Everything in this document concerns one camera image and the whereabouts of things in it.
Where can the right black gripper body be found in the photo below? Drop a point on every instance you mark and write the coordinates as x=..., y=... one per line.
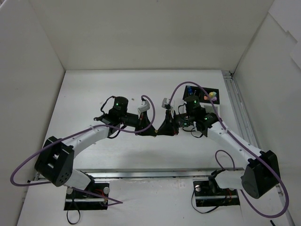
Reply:
x=172, y=122

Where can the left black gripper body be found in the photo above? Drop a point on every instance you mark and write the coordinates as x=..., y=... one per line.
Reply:
x=141, y=122

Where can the clear bottle blue cap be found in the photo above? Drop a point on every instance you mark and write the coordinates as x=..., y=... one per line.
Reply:
x=189, y=91

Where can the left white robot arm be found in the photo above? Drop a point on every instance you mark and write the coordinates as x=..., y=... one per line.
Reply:
x=55, y=161

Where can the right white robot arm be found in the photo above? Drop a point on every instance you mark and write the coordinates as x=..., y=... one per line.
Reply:
x=260, y=170

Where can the white slotted desk organizer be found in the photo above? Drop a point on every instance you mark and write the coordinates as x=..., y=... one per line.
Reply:
x=205, y=103

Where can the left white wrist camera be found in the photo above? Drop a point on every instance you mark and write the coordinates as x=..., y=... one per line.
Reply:
x=143, y=107

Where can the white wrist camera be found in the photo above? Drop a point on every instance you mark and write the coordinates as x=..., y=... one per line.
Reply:
x=143, y=107
x=167, y=104

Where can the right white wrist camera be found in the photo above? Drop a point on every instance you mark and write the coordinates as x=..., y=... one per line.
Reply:
x=167, y=104

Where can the aluminium front rail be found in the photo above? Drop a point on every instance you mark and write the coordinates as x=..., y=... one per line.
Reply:
x=149, y=173

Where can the aluminium side rail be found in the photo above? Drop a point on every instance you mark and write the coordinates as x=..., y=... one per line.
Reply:
x=243, y=122

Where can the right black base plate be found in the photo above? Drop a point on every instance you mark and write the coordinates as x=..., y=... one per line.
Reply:
x=207, y=194

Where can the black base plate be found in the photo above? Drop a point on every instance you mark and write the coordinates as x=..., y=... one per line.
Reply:
x=76, y=200
x=207, y=194

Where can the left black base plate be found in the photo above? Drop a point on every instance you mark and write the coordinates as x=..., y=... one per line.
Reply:
x=76, y=200

